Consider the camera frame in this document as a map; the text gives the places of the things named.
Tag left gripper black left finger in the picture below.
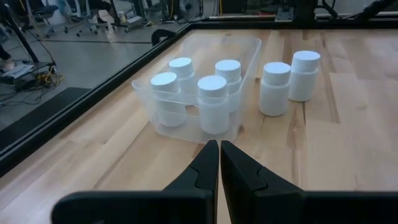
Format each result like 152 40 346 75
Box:
51 139 220 224

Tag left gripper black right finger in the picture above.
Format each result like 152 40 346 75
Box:
220 140 398 224

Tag white pill bottle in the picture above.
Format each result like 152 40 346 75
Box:
168 57 197 94
215 59 243 113
258 61 292 117
150 72 188 128
288 50 322 103
197 75 231 135

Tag clear plastic basket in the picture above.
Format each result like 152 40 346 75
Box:
131 35 262 144

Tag white paper sheets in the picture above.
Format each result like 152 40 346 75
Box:
1 63 35 79

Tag person's shoe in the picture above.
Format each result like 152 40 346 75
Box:
0 57 16 72

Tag black pole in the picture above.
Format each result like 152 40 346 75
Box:
0 2 41 65

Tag person's leg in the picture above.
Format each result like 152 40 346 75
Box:
0 45 12 62

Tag black frame clamp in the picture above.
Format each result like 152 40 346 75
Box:
151 29 177 47

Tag black aluminium table frame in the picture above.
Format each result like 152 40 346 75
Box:
0 17 398 178

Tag yellow extension cord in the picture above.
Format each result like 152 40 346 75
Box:
32 65 66 91

